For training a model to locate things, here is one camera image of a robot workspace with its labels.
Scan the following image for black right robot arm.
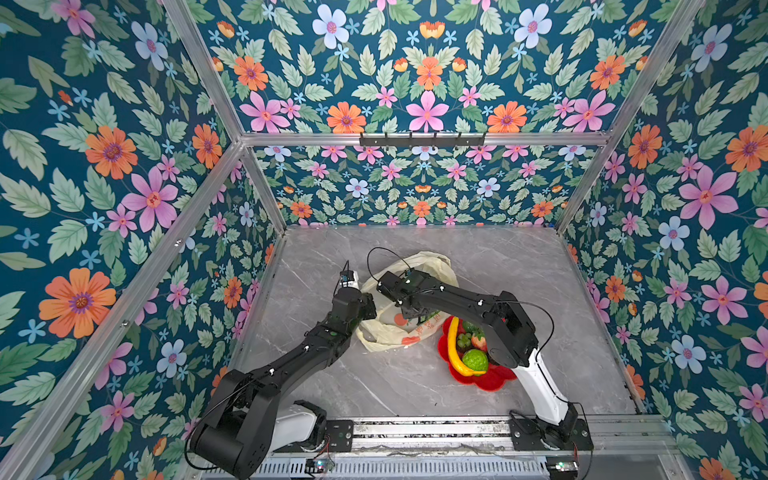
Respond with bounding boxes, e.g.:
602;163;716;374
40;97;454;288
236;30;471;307
376;269;578;448

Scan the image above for red fake strawberry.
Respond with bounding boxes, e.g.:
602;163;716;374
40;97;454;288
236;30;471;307
471;334;487;352

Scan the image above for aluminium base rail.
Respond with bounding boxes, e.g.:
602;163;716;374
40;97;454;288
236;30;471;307
278;414;680;456

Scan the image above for yellow fake banana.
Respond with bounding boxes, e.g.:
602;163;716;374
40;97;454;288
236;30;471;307
447;316;481;377

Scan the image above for cream plastic fruit-print bag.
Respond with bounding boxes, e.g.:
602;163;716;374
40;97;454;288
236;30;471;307
355;251;458;352

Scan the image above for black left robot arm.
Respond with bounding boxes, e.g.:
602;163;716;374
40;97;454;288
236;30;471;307
185;268;376;479

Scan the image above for black hook rail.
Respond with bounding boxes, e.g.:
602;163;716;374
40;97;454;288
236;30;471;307
358;132;486;149

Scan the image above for green fake grapes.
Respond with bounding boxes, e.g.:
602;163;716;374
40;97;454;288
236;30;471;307
408;311;437;328

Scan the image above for red flower-shaped plastic bowl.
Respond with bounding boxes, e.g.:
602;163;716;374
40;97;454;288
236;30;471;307
437;316;517;392

